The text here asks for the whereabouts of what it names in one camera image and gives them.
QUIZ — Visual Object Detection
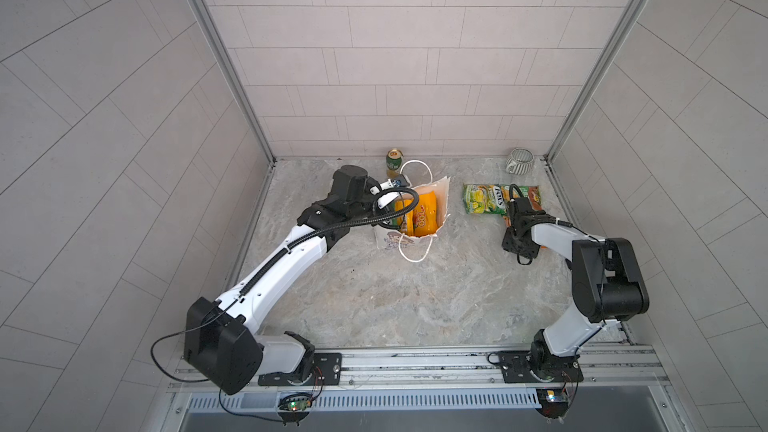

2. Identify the controller circuit board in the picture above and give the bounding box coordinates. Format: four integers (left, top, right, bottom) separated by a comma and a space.
277, 392, 314, 413
536, 389, 570, 419

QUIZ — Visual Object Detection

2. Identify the aluminium corner post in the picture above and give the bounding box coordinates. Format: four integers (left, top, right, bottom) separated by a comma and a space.
545, 0, 649, 164
187, 0, 277, 168

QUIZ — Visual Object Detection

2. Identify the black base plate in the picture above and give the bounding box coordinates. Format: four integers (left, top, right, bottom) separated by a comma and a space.
258, 352, 343, 387
495, 351, 584, 384

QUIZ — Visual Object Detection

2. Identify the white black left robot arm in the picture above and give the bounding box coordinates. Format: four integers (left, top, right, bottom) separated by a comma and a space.
183, 165, 419, 395

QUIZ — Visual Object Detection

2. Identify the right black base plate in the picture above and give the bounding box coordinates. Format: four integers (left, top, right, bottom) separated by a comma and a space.
495, 351, 584, 384

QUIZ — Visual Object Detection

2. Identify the left aluminium corner post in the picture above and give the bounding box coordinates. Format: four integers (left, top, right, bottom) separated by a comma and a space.
187, 0, 277, 168

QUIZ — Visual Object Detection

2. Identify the right aluminium corner post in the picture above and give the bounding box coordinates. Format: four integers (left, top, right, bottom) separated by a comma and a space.
545, 0, 649, 164

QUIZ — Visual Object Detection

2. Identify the yellow orange snack bag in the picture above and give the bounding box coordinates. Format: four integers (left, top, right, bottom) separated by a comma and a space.
405, 192, 438, 237

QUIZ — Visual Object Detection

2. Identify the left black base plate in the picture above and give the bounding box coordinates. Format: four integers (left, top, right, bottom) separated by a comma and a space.
258, 352, 343, 387

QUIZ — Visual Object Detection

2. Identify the aluminium mounting rail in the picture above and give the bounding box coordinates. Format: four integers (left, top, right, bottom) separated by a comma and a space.
167, 344, 670, 394

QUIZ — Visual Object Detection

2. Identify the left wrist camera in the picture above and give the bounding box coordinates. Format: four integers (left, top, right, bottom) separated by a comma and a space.
370, 174, 410, 194

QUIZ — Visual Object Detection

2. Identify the green colourful snack bag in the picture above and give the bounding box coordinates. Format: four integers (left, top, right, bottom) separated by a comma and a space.
463, 184, 510, 215

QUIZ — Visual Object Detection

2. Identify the right controller circuit board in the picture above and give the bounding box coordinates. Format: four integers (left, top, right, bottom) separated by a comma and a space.
536, 389, 570, 419

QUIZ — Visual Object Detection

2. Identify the left controller circuit board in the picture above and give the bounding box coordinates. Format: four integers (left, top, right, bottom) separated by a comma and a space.
277, 392, 314, 413

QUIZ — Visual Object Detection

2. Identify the white printed paper bag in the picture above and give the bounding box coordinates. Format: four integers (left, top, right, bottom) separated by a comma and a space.
374, 159, 450, 264

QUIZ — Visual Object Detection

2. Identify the green chip snack bag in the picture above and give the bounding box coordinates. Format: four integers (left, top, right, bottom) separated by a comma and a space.
506, 184, 543, 211

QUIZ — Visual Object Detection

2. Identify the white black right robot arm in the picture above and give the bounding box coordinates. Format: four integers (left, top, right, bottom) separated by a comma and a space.
502, 197, 650, 382

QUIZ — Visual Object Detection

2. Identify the green gold drink can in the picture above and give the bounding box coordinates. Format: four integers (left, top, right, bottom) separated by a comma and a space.
386, 148, 403, 178

